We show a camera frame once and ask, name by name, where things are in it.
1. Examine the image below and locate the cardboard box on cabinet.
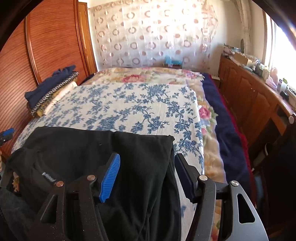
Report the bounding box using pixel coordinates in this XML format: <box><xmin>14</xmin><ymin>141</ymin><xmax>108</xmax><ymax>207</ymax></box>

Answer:
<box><xmin>234</xmin><ymin>52</ymin><xmax>253</xmax><ymax>67</ymax></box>

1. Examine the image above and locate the circle patterned sheer curtain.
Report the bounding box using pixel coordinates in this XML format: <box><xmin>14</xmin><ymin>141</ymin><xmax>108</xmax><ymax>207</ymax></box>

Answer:
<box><xmin>89</xmin><ymin>1</ymin><xmax>218</xmax><ymax>72</ymax></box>

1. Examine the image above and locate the blue floral white cloth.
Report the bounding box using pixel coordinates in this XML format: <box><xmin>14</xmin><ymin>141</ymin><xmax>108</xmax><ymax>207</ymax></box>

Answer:
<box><xmin>9</xmin><ymin>83</ymin><xmax>204</xmax><ymax>240</ymax></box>

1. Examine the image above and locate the long wooden cabinet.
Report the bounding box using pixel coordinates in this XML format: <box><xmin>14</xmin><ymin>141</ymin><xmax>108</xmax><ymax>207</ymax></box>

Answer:
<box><xmin>218</xmin><ymin>56</ymin><xmax>295</xmax><ymax>147</ymax></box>

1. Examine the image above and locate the folded navy blue garment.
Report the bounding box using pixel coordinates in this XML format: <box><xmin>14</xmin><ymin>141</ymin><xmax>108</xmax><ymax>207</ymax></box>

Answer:
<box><xmin>25</xmin><ymin>65</ymin><xmax>79</xmax><ymax>109</ymax></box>

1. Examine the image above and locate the black t-shirt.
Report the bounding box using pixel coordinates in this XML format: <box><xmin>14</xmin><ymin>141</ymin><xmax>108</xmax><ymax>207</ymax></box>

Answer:
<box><xmin>6</xmin><ymin>126</ymin><xmax>181</xmax><ymax>240</ymax></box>

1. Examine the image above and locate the pink bottle on cabinet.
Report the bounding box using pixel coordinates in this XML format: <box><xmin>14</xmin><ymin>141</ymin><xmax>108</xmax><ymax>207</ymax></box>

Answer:
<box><xmin>265</xmin><ymin>67</ymin><xmax>279</xmax><ymax>90</ymax></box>

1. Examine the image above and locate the navy blue bed sheet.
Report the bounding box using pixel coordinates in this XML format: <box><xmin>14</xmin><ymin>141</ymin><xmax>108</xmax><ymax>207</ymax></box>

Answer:
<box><xmin>202</xmin><ymin>73</ymin><xmax>256</xmax><ymax>204</ymax></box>

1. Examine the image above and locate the blue item on box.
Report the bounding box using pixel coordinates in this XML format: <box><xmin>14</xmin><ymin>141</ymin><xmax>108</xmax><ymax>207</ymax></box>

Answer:
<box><xmin>165</xmin><ymin>56</ymin><xmax>183</xmax><ymax>67</ymax></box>

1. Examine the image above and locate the yellow folded garment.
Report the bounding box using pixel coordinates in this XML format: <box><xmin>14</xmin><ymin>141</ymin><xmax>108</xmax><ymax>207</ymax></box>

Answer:
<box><xmin>42</xmin><ymin>81</ymin><xmax>77</xmax><ymax>115</ymax></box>

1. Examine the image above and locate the wooden framed window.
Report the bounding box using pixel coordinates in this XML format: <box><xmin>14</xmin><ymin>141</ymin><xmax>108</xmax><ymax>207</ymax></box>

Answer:
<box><xmin>263</xmin><ymin>13</ymin><xmax>295</xmax><ymax>83</ymax></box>

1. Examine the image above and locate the dark patterned folded garment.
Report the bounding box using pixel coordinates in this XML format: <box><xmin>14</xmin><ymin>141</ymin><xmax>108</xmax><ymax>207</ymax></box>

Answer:
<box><xmin>26</xmin><ymin>71</ymin><xmax>79</xmax><ymax>118</ymax></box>

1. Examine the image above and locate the colourful floral quilt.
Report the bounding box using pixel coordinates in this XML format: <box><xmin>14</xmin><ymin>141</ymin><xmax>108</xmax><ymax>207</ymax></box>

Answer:
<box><xmin>82</xmin><ymin>67</ymin><xmax>228</xmax><ymax>241</ymax></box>

